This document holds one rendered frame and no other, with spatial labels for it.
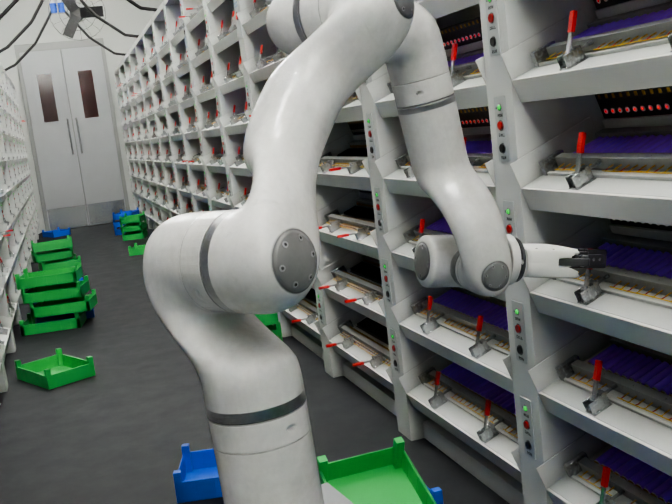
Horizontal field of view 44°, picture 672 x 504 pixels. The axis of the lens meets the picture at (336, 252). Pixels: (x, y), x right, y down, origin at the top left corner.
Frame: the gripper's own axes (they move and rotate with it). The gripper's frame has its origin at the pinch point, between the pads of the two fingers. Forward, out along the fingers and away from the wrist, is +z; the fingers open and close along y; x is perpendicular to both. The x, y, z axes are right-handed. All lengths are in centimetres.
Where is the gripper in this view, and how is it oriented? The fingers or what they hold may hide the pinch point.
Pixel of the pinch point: (591, 258)
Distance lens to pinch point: 150.2
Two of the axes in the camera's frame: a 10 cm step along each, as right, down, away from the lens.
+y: 3.1, 1.1, -9.4
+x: 0.2, -9.9, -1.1
